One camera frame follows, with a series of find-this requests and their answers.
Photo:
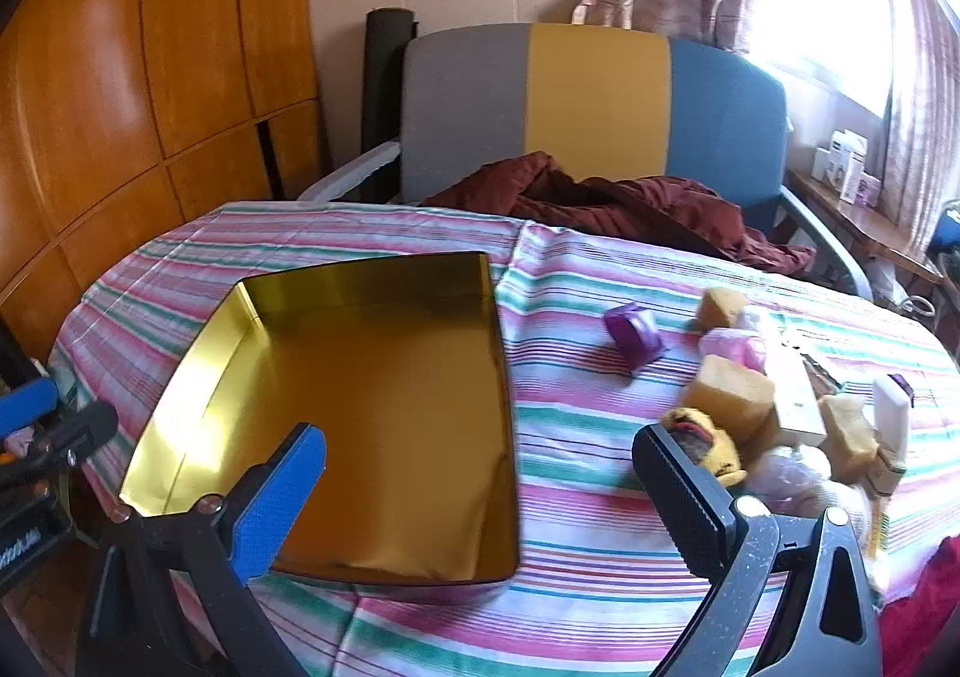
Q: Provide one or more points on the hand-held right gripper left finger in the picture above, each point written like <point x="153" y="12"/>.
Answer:
<point x="281" y="497"/>

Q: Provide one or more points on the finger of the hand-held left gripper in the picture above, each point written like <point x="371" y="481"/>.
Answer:
<point x="75" y="431"/>
<point x="30" y="399"/>

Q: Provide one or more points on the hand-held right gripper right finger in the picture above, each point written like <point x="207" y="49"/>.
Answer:
<point x="675" y="489"/>

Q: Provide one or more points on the yellow plush toy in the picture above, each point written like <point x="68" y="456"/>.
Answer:
<point x="709" y="444"/>

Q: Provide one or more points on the yellow sponge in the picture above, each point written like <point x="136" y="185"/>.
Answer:
<point x="731" y="396"/>
<point x="847" y="437"/>
<point x="722" y="308"/>

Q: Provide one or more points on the maroon box with gold lining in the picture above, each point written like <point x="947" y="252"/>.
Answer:
<point x="375" y="422"/>

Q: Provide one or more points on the pink hair roller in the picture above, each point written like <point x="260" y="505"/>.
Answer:
<point x="731" y="347"/>

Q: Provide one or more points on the cream carton with bird print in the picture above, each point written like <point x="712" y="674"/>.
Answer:
<point x="795" y="392"/>

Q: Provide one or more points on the white foam block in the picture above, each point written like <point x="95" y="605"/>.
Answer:
<point x="891" y="414"/>

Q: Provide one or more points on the crumpled clear plastic bag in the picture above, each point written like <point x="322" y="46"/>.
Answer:
<point x="795" y="486"/>

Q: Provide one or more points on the purple foil packet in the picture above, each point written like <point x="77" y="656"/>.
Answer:
<point x="634" y="336"/>

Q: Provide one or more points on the striped tablecloth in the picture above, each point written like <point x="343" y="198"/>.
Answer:
<point x="600" y="347"/>

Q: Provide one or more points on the red cloth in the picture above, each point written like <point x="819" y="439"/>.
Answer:
<point x="930" y="594"/>

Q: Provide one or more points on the maroon jacket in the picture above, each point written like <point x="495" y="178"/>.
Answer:
<point x="637" y="204"/>

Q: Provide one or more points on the white plastic bag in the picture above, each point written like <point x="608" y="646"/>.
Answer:
<point x="892" y="283"/>

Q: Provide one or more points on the wooden wardrobe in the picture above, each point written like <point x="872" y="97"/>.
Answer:
<point x="112" y="84"/>

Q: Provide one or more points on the wooden side desk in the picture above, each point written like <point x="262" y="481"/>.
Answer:
<point x="862" y="219"/>

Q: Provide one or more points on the small purple box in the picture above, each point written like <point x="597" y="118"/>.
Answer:
<point x="868" y="188"/>

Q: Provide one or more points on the white product box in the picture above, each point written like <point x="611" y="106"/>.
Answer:
<point x="840" y="163"/>

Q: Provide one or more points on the blue round-back chair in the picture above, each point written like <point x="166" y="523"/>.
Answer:
<point x="946" y="231"/>

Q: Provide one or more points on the grey yellow blue armchair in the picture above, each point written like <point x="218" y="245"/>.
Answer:
<point x="592" y="99"/>

